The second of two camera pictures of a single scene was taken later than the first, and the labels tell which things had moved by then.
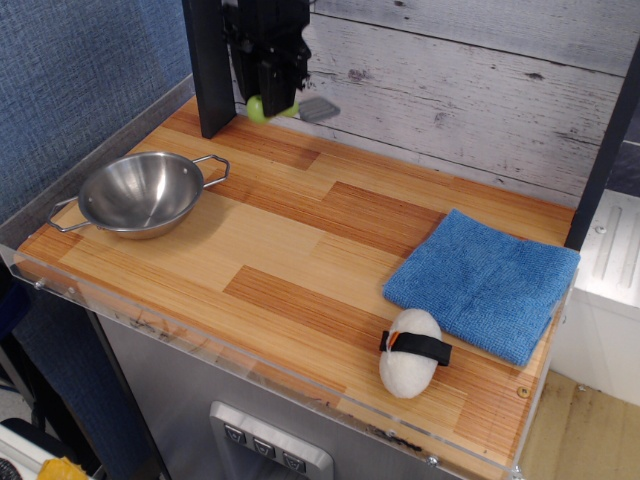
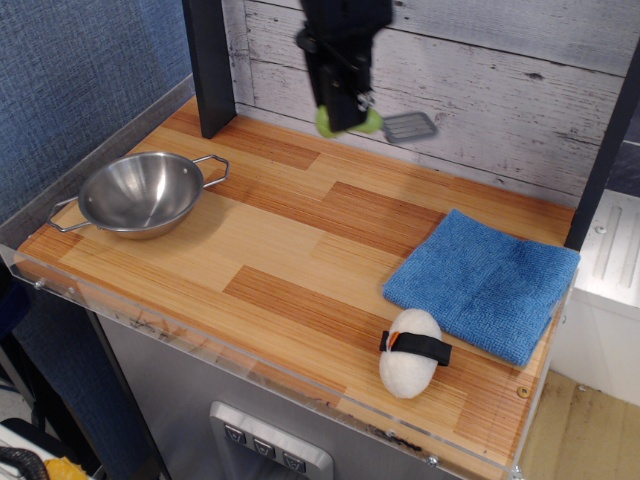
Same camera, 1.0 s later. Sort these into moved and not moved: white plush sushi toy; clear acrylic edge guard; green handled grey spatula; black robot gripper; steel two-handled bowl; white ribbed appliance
Moved: black robot gripper; green handled grey spatula
Not moved: white ribbed appliance; white plush sushi toy; clear acrylic edge guard; steel two-handled bowl
